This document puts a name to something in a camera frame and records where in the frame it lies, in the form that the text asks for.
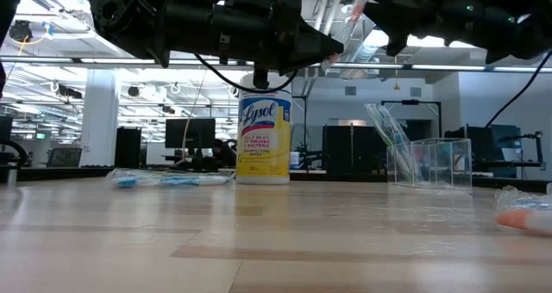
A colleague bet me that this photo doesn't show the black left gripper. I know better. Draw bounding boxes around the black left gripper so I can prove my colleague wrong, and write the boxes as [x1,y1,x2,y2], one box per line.
[217,0,345,90]

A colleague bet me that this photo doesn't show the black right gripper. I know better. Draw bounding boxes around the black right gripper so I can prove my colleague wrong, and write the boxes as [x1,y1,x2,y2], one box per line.
[364,0,504,65]

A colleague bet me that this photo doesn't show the packaged toothbrushes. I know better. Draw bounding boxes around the packaged toothbrushes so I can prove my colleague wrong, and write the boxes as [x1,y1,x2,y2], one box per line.
[364,103,411,178]

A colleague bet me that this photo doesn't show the black storage cabinets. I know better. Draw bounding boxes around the black storage cabinets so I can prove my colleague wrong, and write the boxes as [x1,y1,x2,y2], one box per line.
[322,124,389,176]

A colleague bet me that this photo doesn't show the yellow white Lysol wipes canister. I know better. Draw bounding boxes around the yellow white Lysol wipes canister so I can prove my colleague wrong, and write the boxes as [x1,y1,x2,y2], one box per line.
[235,72,293,185]

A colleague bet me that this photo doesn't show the person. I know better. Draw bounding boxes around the person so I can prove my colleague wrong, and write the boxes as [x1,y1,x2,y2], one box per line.
[213,138,238,168]

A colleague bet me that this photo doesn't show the dark desk monitors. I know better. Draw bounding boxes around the dark desk monitors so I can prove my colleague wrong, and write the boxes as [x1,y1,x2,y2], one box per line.
[443,124,523,178]

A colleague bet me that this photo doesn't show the clear acrylic holder box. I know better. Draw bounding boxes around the clear acrylic holder box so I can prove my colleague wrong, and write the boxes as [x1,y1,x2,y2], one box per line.
[386,137,474,193]

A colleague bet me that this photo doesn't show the black office monitor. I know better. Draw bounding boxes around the black office monitor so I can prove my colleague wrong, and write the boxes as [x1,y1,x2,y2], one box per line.
[165,118,216,150]

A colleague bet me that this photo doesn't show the black tower cabinet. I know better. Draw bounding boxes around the black tower cabinet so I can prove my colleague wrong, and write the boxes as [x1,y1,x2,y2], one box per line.
[114,127,142,169]

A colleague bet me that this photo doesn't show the white building column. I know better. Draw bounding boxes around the white building column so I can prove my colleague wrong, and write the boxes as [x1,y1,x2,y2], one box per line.
[79,68,120,168]

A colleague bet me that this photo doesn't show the black office chair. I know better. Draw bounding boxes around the black office chair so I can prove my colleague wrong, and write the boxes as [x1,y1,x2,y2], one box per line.
[46,146,83,168]

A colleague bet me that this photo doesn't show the black ceiling device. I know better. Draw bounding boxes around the black ceiling device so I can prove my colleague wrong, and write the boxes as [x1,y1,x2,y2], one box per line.
[8,20,34,43]

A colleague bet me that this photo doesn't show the silver ventilation duct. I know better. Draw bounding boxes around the silver ventilation duct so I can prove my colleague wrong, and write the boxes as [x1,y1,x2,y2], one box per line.
[340,25,389,65]

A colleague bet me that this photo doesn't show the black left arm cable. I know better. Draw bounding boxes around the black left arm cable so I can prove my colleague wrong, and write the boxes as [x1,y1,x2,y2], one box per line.
[192,53,301,95]

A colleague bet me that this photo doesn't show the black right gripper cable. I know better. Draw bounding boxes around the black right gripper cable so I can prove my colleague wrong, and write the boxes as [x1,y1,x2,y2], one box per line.
[485,49,552,128]

